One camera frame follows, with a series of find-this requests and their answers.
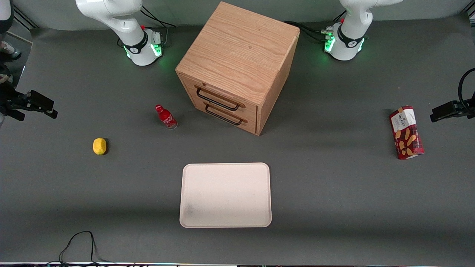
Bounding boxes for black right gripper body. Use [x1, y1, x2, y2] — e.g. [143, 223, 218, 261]
[0, 86, 15, 115]

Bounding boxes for red coke bottle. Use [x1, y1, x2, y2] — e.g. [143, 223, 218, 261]
[155, 104, 178, 130]

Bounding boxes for beige plastic tray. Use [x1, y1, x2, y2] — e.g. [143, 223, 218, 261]
[179, 162, 272, 228]

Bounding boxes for red shortbread biscuit box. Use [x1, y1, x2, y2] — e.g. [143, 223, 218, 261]
[389, 105, 425, 160]

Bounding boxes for yellow lemon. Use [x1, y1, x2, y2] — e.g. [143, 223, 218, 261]
[92, 138, 108, 156]

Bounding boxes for wooden drawer front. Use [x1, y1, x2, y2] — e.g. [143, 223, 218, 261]
[195, 99, 258, 134]
[183, 75, 258, 120]

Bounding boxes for wooden drawer cabinet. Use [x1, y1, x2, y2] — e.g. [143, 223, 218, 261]
[175, 1, 301, 136]

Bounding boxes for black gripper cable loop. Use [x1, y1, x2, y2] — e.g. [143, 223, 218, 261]
[458, 68, 475, 109]

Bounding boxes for thin black table cable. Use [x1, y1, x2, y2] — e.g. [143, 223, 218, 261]
[59, 230, 109, 265]

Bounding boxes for black right arm base cables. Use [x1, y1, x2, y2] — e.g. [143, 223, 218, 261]
[140, 5, 177, 47]

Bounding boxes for black arm base cables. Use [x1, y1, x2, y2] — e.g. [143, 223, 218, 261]
[140, 5, 177, 47]
[284, 20, 335, 42]

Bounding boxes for black left arm base cables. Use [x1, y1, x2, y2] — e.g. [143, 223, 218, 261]
[284, 20, 335, 42]

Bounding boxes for black metal drawer handle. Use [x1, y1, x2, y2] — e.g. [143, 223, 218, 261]
[196, 88, 241, 112]
[204, 104, 244, 126]

